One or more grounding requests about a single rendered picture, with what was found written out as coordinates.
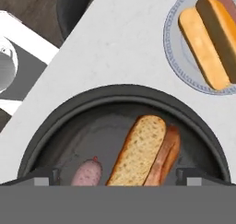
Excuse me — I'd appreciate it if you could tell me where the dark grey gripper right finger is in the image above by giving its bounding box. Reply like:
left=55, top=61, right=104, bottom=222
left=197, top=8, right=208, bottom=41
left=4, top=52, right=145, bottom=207
left=175, top=167, right=236, bottom=187

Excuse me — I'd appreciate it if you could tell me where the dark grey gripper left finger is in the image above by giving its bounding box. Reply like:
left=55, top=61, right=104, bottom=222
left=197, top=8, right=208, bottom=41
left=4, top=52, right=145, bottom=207
left=0, top=167, right=61, bottom=187

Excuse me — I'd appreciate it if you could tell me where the pink speckled sausage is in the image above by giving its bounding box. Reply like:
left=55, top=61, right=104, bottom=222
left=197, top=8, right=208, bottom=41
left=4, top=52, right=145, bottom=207
left=70, top=156, right=103, bottom=187

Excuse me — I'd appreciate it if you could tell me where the toasted hot dog bun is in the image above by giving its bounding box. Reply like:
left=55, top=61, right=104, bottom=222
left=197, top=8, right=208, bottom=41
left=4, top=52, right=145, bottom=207
left=105, top=114, right=182, bottom=187

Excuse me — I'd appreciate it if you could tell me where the dark grey bowl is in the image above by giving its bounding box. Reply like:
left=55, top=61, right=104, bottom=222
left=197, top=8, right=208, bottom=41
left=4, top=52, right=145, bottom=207
left=17, top=84, right=231, bottom=187

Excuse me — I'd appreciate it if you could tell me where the blue rimmed white plate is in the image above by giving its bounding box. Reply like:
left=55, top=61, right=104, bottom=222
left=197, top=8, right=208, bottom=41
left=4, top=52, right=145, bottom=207
left=162, top=0, right=236, bottom=96

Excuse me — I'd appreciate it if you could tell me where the golden hot dog bun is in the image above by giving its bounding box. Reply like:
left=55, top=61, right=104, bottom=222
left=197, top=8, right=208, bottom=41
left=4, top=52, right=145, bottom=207
left=178, top=0, right=236, bottom=91

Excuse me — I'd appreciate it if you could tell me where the black round stool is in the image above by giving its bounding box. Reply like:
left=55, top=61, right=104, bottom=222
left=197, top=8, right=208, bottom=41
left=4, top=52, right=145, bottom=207
left=55, top=0, right=102, bottom=41

